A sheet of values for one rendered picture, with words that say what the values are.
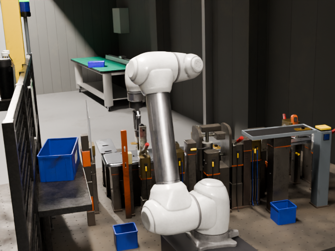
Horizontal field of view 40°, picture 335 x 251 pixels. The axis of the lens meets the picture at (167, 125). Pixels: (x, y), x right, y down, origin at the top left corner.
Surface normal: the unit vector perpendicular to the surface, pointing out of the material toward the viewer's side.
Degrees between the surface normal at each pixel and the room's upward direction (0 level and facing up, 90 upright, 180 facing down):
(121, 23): 90
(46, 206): 0
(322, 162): 90
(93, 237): 0
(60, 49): 90
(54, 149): 90
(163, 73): 78
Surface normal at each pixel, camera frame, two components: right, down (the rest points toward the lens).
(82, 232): -0.04, -0.97
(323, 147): 0.25, 0.24
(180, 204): 0.47, -0.15
